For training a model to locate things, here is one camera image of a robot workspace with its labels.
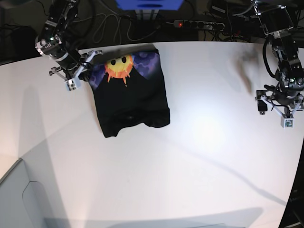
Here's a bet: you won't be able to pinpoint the black T-shirt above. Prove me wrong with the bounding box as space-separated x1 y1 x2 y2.
89 49 170 138

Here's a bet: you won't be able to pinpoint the blue box overhead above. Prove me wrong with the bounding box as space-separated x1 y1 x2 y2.
116 0 184 10

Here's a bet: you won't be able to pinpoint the white power strip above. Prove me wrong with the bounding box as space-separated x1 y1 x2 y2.
173 20 225 31

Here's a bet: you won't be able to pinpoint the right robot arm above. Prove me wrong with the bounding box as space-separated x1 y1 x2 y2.
35 0 102 91

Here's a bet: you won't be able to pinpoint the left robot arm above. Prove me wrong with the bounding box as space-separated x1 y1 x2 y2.
251 0 304 128

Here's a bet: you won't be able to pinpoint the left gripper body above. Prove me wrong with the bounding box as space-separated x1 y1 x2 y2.
255 87 304 123

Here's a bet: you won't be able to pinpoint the grey cable loops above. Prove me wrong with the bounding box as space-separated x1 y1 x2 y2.
92 13 162 44

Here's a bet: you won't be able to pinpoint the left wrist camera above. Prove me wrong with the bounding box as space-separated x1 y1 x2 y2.
281 116 294 129

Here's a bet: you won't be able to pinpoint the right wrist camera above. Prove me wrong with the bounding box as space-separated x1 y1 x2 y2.
65 78 81 91

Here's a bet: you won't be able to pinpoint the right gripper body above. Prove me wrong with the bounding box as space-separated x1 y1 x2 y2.
49 50 103 82

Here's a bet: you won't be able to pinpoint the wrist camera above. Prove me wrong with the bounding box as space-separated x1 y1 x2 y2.
281 116 294 129
65 78 81 91

